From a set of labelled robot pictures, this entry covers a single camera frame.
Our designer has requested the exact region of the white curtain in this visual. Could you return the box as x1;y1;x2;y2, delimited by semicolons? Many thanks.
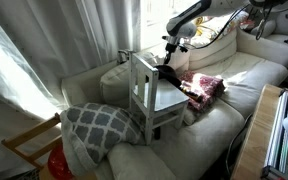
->
0;0;142;180

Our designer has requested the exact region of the small white wooden chair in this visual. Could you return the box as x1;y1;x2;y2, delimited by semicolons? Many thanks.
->
129;53;189;145

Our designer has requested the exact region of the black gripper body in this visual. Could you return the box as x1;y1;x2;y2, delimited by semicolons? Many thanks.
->
162;36;188;53

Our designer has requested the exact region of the cream sofa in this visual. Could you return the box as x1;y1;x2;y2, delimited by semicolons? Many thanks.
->
60;20;288;180

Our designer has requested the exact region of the wooden folding chair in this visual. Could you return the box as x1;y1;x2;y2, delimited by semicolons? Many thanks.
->
1;113;62;169

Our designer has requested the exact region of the grey armchair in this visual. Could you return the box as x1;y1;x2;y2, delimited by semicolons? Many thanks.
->
250;9;288;74

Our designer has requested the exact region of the black bowler hat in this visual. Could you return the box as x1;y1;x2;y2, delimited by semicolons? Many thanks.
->
156;65;181;87

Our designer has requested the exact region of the wooden side table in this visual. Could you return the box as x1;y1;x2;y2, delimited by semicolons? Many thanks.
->
230;84;281;180

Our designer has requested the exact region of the black yellow flashlight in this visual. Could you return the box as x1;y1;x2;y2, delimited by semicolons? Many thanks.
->
179;85;203;103

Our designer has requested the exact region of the metal rails stack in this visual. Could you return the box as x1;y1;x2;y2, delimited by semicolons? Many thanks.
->
260;91;288;180

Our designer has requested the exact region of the red ball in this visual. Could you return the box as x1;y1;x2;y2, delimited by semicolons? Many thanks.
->
47;145;74;180

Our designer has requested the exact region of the yellow floral cushion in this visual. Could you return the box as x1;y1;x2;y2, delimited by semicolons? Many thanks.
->
190;11;249;46

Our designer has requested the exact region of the red white patterned cushion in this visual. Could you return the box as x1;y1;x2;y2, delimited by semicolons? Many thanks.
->
179;70;225;112

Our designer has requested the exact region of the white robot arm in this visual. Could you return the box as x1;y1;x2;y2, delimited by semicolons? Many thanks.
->
163;0;288;64

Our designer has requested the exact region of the grey white patterned pillow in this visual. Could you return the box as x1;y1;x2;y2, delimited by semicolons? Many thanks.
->
60;103;145;176

